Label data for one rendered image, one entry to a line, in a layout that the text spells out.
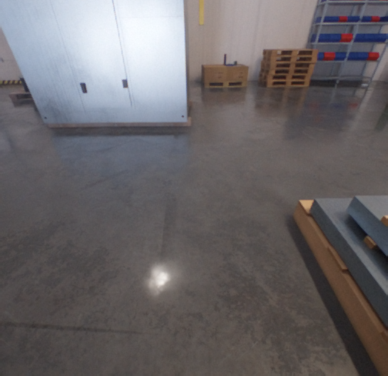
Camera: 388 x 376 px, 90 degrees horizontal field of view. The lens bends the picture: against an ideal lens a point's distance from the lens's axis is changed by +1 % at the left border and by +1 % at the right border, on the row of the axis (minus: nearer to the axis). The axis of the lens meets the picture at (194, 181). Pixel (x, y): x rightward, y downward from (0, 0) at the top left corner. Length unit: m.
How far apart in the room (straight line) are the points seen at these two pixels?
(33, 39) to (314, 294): 3.51
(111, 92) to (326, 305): 2.92
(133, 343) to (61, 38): 2.99
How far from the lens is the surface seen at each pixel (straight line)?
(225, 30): 7.20
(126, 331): 1.09
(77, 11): 3.03
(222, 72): 6.06
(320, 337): 1.17
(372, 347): 1.20
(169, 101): 2.84
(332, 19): 7.52
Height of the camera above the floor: 1.00
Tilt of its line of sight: 35 degrees down
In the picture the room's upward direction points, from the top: 1 degrees counter-clockwise
